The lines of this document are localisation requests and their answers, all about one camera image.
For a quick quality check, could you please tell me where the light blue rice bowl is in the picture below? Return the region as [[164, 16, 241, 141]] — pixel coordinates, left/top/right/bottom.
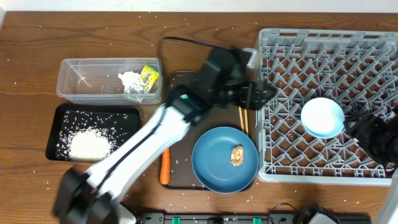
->
[[300, 98, 345, 139]]

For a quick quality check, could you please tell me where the brown food scrap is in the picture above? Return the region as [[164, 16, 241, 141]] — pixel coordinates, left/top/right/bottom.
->
[[230, 145, 244, 167]]

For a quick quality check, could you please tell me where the blue plate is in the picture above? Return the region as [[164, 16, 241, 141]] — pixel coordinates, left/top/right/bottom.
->
[[192, 126, 259, 194]]

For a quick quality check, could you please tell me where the green snack wrapper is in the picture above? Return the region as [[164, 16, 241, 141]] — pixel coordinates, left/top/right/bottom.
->
[[139, 65, 159, 93]]

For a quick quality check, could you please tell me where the orange carrot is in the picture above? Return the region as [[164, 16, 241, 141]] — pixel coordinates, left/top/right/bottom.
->
[[159, 148, 171, 185]]

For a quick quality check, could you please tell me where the aluminium foil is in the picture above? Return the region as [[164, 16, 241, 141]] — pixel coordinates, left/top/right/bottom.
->
[[124, 82, 144, 103]]

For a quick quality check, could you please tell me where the white tissue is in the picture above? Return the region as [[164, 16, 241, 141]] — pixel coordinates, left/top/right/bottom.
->
[[118, 72, 142, 91]]

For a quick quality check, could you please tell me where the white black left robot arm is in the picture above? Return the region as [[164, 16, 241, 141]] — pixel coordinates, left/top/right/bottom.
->
[[53, 47, 277, 223]]

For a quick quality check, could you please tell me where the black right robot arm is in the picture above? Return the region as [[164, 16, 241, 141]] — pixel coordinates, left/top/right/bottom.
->
[[343, 113, 397, 223]]

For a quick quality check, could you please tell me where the grey dishwasher rack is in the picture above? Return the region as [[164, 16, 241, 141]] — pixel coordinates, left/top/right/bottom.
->
[[255, 29, 397, 187]]

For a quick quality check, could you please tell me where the dark brown tray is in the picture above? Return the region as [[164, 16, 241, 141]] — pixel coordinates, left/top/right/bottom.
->
[[157, 70, 257, 190]]

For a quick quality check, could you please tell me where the clear plastic bin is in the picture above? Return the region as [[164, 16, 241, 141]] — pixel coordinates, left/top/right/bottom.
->
[[57, 58, 163, 106]]

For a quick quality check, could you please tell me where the pile of white rice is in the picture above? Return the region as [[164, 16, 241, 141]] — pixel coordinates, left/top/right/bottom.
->
[[55, 111, 130, 162]]

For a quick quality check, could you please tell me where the black square bin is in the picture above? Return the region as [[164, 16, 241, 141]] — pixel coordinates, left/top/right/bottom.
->
[[45, 104, 140, 161]]

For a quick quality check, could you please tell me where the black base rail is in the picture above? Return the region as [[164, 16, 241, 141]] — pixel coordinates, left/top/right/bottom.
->
[[137, 203, 372, 224]]

